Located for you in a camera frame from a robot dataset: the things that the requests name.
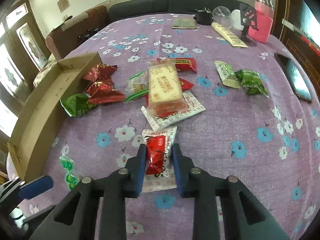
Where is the small green candy packet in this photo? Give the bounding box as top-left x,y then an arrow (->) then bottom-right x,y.
60,155 -> 80,190

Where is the white red flat snack packet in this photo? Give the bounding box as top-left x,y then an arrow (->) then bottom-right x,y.
141,90 -> 206,132

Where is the brown cardboard tray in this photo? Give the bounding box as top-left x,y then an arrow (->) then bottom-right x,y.
7,53 -> 101,182

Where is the yellow cake bar packet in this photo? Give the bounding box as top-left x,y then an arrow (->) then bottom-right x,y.
148,62 -> 188,116

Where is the green foil snack left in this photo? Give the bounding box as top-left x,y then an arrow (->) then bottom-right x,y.
60,94 -> 96,118

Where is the red foil snack lower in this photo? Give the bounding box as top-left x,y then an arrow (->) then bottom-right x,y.
86,77 -> 126,105

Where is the red foil snack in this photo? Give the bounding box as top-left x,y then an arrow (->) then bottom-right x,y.
82,63 -> 118,82
86,77 -> 126,105

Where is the purple floral tablecloth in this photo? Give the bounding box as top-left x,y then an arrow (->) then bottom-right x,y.
20,14 -> 319,239

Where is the red foil snack upper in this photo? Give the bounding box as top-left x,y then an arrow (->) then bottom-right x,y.
82,63 -> 118,82

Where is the white green snack packet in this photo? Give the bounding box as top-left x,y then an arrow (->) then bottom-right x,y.
214,61 -> 241,89

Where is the patterned blanket daybed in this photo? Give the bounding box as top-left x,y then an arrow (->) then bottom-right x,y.
33,60 -> 57,88

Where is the dark green pea snack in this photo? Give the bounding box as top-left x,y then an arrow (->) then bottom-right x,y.
235,69 -> 268,97

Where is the red long snack packet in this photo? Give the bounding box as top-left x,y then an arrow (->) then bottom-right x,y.
157,57 -> 197,73

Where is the wooden glass door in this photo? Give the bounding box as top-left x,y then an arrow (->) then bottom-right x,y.
1,0 -> 50,137

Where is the black smartphone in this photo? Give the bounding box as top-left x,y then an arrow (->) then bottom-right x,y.
274,53 -> 312,102

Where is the cream long tube packet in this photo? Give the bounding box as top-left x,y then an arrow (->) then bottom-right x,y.
212,22 -> 248,48

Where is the brown armchair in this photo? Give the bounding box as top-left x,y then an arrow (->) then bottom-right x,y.
45,5 -> 109,60

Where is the olive flat booklet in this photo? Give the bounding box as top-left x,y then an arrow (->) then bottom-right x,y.
171,18 -> 197,29

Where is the black small container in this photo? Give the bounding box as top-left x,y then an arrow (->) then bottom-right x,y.
194,8 -> 213,25

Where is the clear plastic cup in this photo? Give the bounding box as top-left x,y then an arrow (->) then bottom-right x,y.
212,6 -> 233,28

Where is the black phone stand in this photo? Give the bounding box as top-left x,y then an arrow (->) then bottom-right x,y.
240,3 -> 258,45

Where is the white kettle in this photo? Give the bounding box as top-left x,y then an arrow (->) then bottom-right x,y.
231,9 -> 244,31

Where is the black leather sofa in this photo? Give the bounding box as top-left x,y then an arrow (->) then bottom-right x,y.
108,0 -> 241,22

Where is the pink sleeved water bottle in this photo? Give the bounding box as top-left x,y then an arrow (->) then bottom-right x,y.
248,0 -> 274,43

